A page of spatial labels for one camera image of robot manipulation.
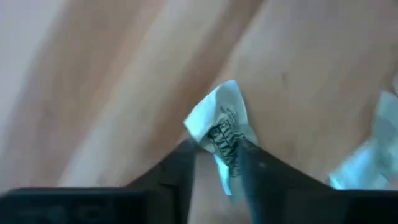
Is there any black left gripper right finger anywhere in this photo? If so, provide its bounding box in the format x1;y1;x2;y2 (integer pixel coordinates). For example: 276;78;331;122
237;138;398;224

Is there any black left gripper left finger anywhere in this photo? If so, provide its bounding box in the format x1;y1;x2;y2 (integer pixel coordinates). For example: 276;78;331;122
0;138;199;224

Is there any green white stevia packet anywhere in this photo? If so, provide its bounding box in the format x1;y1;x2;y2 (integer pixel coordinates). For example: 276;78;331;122
183;79;259;197
327;73;398;191

